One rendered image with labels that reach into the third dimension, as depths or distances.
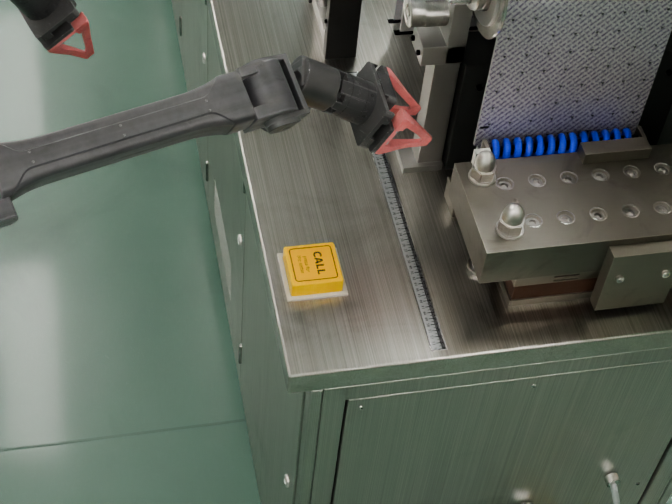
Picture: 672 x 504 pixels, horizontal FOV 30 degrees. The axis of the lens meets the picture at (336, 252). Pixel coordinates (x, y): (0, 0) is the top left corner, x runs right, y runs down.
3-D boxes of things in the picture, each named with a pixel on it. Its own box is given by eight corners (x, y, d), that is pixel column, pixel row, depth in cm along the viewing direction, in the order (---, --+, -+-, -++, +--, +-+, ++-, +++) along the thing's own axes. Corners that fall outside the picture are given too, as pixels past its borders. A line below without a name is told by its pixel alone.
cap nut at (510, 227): (491, 220, 160) (497, 196, 157) (519, 217, 161) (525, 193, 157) (499, 241, 158) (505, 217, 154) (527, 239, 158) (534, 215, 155)
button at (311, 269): (282, 257, 170) (283, 246, 169) (332, 252, 172) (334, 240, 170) (291, 297, 166) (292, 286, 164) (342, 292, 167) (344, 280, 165)
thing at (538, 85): (472, 143, 170) (496, 37, 157) (634, 129, 175) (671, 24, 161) (473, 146, 170) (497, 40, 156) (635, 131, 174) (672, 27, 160)
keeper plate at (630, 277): (589, 299, 168) (609, 245, 160) (658, 291, 170) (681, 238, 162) (595, 314, 167) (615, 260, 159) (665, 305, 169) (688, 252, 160)
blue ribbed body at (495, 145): (482, 152, 171) (486, 133, 169) (629, 139, 175) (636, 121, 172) (489, 170, 169) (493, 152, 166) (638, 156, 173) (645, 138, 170)
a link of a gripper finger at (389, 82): (412, 153, 166) (355, 133, 161) (399, 117, 171) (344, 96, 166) (443, 118, 162) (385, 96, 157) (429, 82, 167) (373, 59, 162)
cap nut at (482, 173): (464, 168, 166) (470, 143, 162) (491, 165, 167) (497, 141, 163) (472, 188, 164) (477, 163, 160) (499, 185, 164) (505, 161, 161)
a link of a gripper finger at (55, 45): (95, 19, 176) (59, -20, 168) (116, 50, 172) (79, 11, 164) (58, 49, 176) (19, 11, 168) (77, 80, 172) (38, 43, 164)
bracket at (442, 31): (391, 150, 186) (417, -18, 163) (433, 146, 187) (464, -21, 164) (399, 174, 183) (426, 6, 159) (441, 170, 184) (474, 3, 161)
